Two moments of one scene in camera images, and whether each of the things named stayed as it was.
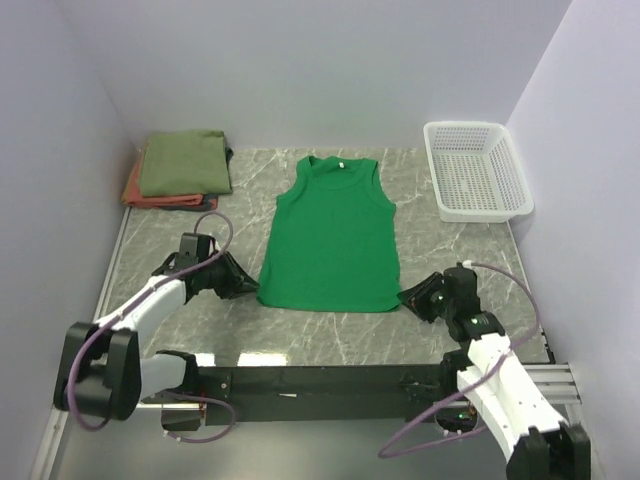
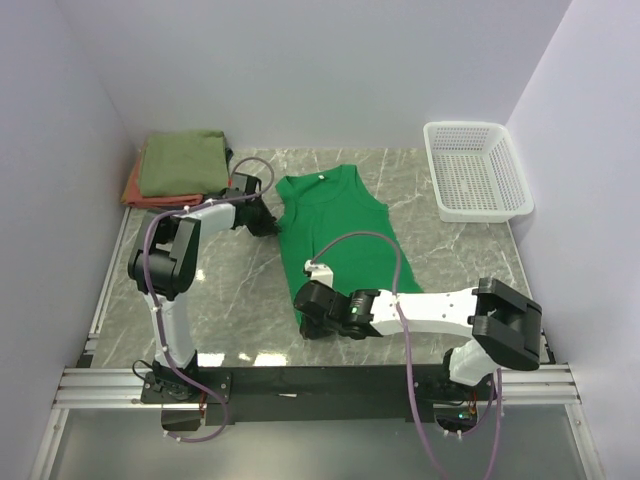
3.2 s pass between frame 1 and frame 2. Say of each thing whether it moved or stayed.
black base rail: stayed
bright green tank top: moved
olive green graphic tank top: stayed
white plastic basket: stayed
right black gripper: moved
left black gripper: moved
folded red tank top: stayed
